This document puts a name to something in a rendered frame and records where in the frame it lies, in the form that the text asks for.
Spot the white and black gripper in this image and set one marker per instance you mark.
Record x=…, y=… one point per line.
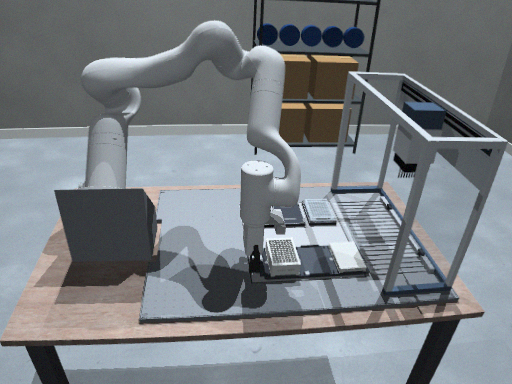
x=254, y=236

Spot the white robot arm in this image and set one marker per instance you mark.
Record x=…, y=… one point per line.
x=213, y=40

